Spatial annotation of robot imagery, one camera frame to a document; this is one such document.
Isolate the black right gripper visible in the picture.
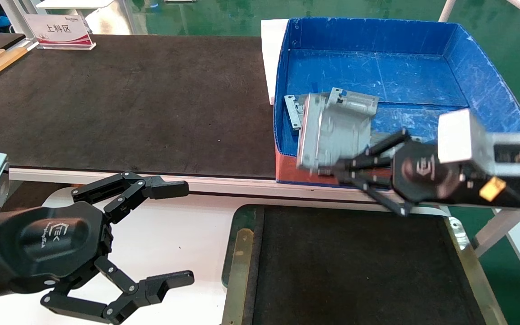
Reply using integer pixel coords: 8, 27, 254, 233
334, 130, 473, 216

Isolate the black tray with brass rim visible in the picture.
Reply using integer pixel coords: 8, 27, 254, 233
221, 204, 509, 325

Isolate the blue box with orange side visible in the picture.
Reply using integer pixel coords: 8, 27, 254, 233
273, 17, 520, 192

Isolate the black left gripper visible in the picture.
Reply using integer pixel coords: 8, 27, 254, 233
0, 171, 195, 325

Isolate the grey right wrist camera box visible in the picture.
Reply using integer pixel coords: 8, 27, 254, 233
437, 108, 520, 177

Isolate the white and red sign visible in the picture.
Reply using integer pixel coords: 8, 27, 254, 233
22, 14, 97, 51

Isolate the white background table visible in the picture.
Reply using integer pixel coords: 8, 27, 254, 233
37, 0, 115, 10

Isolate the white metal frame post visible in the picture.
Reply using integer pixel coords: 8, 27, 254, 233
0, 0, 39, 46

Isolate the black rubber table mat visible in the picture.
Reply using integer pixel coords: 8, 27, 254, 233
0, 32, 279, 180

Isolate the stamped sheet metal part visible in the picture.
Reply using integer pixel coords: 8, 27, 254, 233
284, 94, 308, 131
371, 131, 425, 149
328, 88, 380, 119
296, 93, 373, 175

